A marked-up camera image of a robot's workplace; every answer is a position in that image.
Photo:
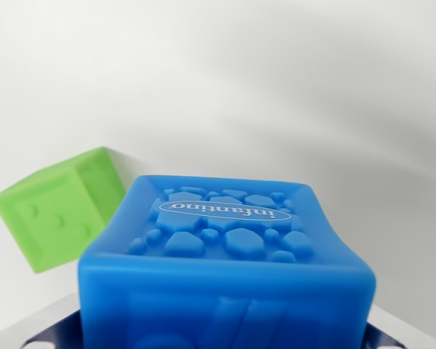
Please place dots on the gripper left finger with silver black pad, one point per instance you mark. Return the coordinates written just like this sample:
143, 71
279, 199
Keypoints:
51, 325

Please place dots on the gripper right finger with silver black pad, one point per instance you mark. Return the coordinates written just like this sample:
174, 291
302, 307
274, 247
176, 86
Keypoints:
381, 336

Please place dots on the blue rubber toy cube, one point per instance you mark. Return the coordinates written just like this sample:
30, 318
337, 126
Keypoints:
225, 261

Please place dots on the green rubber toy cube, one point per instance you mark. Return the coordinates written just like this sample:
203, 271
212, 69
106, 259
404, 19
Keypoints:
58, 214

